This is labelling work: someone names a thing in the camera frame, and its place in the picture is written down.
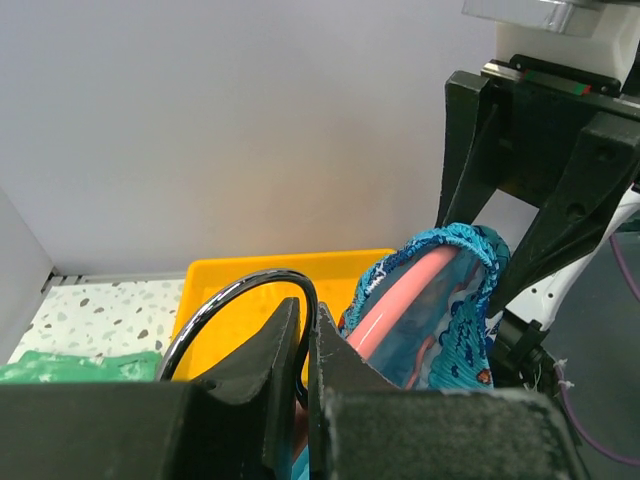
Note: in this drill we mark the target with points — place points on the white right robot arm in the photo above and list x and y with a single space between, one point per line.
528 317

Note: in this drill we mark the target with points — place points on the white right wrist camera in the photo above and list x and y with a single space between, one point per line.
599 37

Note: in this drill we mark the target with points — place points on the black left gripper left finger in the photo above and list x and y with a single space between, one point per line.
235 421

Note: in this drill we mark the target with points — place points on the green white tie-dye shorts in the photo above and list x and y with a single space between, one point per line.
39 367

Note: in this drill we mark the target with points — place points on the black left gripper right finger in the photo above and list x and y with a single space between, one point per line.
363 427

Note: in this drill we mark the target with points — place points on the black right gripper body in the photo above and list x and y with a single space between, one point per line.
543 107

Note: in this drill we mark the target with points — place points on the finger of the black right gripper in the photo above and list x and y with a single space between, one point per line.
471 163
603 164

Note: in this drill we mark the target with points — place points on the blue shark print shorts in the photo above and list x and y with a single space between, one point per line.
443 338

